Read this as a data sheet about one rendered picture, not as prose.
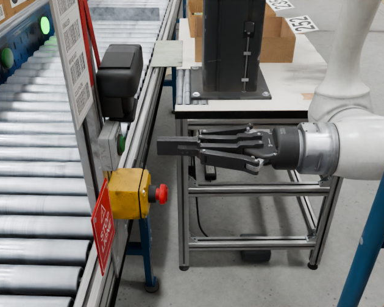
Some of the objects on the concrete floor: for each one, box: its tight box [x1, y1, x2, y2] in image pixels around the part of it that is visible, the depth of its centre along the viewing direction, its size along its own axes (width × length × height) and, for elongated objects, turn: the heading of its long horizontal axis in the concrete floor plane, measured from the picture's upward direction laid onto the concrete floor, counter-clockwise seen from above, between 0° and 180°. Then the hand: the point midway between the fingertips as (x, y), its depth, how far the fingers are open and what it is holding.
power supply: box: [204, 165, 216, 180], centre depth 217 cm, size 15×6×3 cm, turn 1°
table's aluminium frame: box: [175, 76, 344, 271], centre depth 184 cm, size 100×58×72 cm, turn 1°
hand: (177, 145), depth 68 cm, fingers closed
